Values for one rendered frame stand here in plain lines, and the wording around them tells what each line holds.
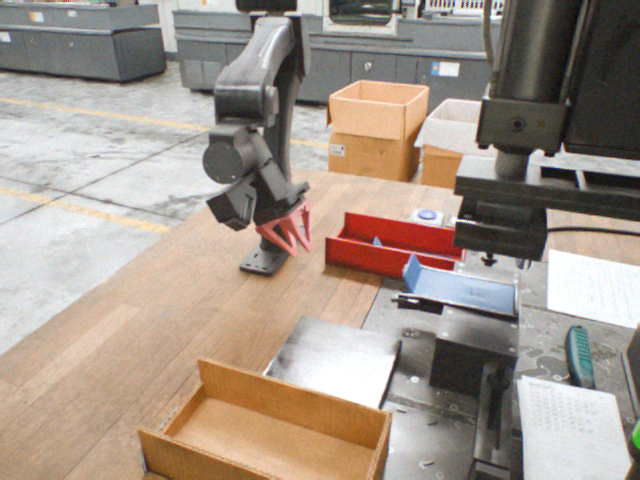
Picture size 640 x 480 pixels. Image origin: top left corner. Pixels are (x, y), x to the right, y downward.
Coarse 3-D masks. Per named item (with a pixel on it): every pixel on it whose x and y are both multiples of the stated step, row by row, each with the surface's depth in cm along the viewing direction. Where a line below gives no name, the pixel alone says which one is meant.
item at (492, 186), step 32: (480, 160) 62; (512, 160) 56; (480, 192) 57; (512, 192) 56; (544, 192) 54; (576, 192) 53; (608, 192) 56; (480, 224) 55; (512, 224) 55; (544, 224) 55; (512, 256) 56
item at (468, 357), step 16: (448, 352) 62; (464, 352) 61; (432, 368) 64; (448, 368) 63; (464, 368) 62; (480, 368) 61; (512, 368) 60; (432, 384) 66; (448, 384) 65; (464, 384) 64; (480, 384) 63
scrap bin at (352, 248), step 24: (360, 216) 99; (336, 240) 89; (360, 240) 100; (384, 240) 99; (408, 240) 97; (432, 240) 95; (336, 264) 92; (360, 264) 90; (384, 264) 88; (432, 264) 84
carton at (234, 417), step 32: (224, 384) 61; (256, 384) 59; (288, 384) 57; (192, 416) 61; (224, 416) 61; (256, 416) 61; (288, 416) 59; (320, 416) 57; (352, 416) 55; (384, 416) 53; (160, 448) 51; (192, 448) 49; (224, 448) 57; (256, 448) 57; (288, 448) 57; (320, 448) 57; (352, 448) 57; (384, 448) 52
